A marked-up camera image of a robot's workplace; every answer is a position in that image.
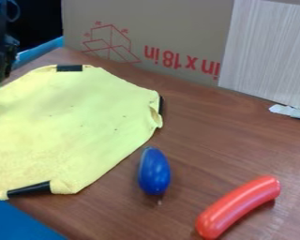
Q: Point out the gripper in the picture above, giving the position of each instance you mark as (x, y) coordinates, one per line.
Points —
(4, 47)

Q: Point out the yellow cloth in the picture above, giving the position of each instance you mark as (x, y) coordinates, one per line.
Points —
(69, 125)

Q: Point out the cardboard box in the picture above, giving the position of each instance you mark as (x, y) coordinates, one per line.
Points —
(156, 31)

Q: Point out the blue toy eggplant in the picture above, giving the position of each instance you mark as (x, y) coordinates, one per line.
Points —
(154, 172)

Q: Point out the white board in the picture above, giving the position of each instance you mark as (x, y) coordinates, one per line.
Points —
(269, 53)

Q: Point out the red toy sausage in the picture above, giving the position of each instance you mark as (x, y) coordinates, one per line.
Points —
(240, 206)

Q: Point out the white paper scrap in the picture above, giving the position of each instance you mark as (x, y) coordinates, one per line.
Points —
(288, 111)

